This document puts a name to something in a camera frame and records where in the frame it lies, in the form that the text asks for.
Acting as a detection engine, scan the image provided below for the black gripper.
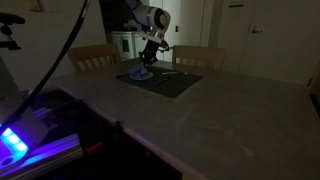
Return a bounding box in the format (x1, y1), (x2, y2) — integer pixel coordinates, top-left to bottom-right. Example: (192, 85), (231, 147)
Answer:
(138, 41), (160, 69)

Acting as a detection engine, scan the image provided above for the blue towel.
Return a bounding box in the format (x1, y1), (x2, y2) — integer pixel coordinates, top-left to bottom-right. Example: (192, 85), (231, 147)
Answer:
(129, 63), (151, 81)

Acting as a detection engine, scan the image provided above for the white round plate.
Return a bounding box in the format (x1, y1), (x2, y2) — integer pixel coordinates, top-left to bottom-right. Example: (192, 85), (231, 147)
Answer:
(129, 69), (155, 81)

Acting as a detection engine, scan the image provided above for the white kitchen cabinet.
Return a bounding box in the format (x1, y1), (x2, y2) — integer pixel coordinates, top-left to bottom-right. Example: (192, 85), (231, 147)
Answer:
(133, 31), (149, 58)

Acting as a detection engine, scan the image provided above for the metal spoon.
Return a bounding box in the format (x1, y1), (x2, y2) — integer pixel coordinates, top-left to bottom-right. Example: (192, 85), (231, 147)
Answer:
(153, 75), (172, 87)

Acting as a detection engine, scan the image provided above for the metal fork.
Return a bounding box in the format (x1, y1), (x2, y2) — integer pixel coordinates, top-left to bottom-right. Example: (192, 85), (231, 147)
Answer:
(161, 70), (190, 76)

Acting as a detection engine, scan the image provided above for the white kitchen appliance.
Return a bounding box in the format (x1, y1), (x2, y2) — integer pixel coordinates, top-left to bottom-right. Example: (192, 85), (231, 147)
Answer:
(111, 30), (134, 61)

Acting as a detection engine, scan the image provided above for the dark grey placemat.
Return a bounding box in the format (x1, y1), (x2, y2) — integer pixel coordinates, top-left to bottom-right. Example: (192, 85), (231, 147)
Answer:
(115, 65), (203, 99)

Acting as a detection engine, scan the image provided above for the light wooden slat-back chair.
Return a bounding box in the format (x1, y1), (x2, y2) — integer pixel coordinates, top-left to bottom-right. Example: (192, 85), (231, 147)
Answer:
(171, 44), (228, 71)
(67, 43), (122, 73)

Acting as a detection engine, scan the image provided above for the red clamp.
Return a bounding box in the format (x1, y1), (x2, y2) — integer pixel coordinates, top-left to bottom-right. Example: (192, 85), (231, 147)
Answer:
(83, 141), (104, 155)

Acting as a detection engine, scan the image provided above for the grey electronics box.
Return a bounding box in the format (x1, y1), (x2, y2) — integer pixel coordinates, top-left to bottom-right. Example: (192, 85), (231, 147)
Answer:
(0, 83), (50, 148)

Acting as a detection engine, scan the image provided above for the white room door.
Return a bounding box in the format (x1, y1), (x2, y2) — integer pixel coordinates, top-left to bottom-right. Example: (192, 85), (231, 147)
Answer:
(239, 0), (320, 86)

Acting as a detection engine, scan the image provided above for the purple lit controller device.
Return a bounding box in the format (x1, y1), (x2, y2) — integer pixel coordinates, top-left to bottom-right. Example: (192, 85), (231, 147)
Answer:
(0, 123), (31, 168)

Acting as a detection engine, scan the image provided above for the wrist camera with pale mount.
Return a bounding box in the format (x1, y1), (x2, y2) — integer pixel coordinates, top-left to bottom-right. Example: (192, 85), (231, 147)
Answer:
(139, 29), (169, 44)

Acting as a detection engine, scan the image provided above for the thick black cable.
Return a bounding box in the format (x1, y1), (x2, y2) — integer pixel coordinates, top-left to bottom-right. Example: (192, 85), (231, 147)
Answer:
(0, 0), (93, 134)

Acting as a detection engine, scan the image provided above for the metal door lever handle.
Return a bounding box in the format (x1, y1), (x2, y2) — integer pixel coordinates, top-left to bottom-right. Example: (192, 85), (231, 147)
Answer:
(251, 25), (264, 34)

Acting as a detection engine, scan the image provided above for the beige wall plate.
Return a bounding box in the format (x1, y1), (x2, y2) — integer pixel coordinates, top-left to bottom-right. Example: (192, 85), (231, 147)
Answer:
(29, 0), (43, 12)

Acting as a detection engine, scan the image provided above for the black camera on stand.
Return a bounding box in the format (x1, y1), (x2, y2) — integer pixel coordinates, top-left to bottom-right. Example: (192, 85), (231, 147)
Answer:
(0, 11), (26, 52)

